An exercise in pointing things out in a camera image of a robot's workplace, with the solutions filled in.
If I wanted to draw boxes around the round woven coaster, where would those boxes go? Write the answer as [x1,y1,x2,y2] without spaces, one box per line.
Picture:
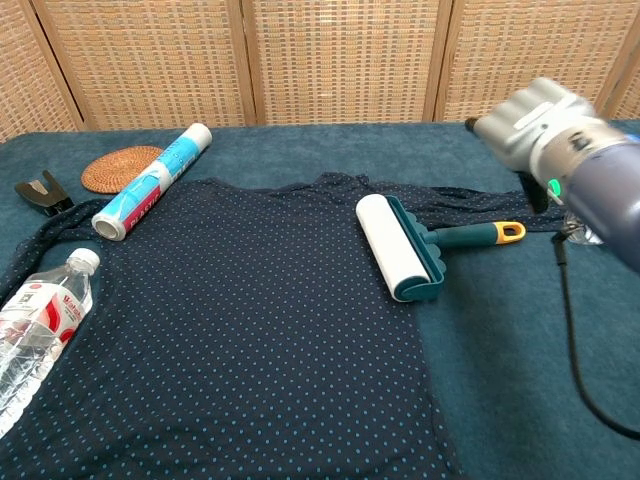
[80,145,166,195]

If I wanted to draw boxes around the small clear bottle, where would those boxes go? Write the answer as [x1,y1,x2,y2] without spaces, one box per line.
[564,209,605,247]

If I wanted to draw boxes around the large clear water bottle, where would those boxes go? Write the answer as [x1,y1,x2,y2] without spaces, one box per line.
[0,246,102,440]

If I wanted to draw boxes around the woven folding screen panel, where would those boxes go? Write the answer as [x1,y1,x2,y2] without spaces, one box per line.
[0,0,85,145]
[598,0,640,121]
[29,0,259,133]
[424,0,629,124]
[241,0,454,127]

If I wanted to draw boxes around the navy polka dot shirt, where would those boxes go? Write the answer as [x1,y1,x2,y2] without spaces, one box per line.
[0,171,569,480]

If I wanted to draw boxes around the plastic wrap roll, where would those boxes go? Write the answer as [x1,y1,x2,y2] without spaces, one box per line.
[91,122,214,243]

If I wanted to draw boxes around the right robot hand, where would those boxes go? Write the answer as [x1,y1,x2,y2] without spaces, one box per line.
[464,76,602,215]

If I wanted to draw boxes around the teal lint roller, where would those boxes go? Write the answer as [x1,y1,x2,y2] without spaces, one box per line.
[355,193,528,304]

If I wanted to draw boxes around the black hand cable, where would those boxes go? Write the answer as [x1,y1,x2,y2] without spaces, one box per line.
[551,231,640,442]

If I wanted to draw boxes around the blue table cover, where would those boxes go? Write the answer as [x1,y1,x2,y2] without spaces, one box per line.
[0,119,640,480]

